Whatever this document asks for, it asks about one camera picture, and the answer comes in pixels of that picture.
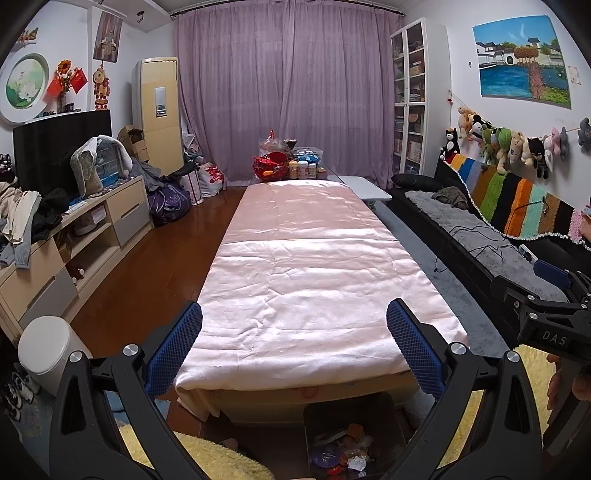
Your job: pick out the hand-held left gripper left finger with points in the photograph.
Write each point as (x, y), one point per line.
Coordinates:
(178, 350)

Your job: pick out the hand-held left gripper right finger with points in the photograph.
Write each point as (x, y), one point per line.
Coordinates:
(415, 350)

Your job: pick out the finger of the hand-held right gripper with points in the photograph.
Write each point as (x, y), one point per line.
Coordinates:
(510, 295)
(551, 274)

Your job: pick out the black waste bin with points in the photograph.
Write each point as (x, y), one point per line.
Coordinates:
(323, 415)

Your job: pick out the purple plastic lid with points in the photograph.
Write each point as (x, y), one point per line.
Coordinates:
(325, 458)

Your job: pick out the person's right hand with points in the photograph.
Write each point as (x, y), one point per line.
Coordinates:
(555, 387)

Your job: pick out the white power strip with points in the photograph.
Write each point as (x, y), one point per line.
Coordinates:
(526, 253)

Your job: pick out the black sofa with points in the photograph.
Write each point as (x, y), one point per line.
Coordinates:
(443, 244)

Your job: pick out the grey blue rug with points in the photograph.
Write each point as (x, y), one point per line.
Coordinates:
(415, 258)

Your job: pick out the striped crochet blanket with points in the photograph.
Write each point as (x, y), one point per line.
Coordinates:
(494, 189)

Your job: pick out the olive garment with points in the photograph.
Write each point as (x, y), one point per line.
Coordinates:
(450, 196)

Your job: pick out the grey fur mat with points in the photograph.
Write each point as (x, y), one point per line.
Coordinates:
(429, 205)

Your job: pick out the white cylindrical bin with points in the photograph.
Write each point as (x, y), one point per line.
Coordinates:
(46, 346)

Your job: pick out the row of plush toys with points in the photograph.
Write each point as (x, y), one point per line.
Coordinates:
(501, 145)

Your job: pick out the beige TV cabinet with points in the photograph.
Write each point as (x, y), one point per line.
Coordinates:
(129, 217)

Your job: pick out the pink satin tablecloth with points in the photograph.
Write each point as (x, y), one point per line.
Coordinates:
(300, 258)

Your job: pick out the purple bag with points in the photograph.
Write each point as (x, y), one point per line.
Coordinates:
(168, 203)

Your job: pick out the black pillow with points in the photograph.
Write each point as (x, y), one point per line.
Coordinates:
(415, 181)

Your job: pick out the black white cat plush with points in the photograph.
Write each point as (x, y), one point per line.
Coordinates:
(450, 145)

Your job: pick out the pile of sneakers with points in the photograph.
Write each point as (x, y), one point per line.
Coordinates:
(18, 387)

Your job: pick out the white folding table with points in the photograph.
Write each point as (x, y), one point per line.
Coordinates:
(364, 187)

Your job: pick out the white red shopping bag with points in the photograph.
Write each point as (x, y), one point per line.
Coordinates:
(210, 177)

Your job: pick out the landscape painting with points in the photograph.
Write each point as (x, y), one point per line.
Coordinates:
(517, 78)

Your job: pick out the red plastic basket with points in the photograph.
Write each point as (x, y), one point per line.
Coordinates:
(270, 168)

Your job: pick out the pile of clothes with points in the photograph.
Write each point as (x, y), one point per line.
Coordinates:
(18, 212)

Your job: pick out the white glass bookcase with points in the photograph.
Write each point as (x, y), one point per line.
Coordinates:
(415, 106)

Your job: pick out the cardboard boxes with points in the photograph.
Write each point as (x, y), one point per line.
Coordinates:
(134, 141)

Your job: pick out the blue white box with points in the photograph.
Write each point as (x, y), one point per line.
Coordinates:
(307, 154)

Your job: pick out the clear plastic bag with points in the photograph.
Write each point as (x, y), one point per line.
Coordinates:
(270, 145)

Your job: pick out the black television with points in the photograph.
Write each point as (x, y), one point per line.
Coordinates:
(41, 147)

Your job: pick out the cream standing air conditioner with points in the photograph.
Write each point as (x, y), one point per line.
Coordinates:
(159, 83)

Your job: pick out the hanging gourd ornament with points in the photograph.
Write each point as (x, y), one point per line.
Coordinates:
(100, 87)

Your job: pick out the purple curtain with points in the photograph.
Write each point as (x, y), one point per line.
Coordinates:
(286, 92)

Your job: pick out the red flag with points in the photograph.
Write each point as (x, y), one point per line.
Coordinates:
(79, 79)
(54, 85)

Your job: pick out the sunflower bouquet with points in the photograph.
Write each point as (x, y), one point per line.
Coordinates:
(64, 68)

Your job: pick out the round lotus wall art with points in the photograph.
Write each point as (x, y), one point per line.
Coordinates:
(25, 85)

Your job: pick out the hanging wall scroll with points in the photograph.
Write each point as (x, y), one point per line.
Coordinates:
(108, 37)

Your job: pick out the wall shelf with figurines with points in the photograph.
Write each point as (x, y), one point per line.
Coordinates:
(25, 37)

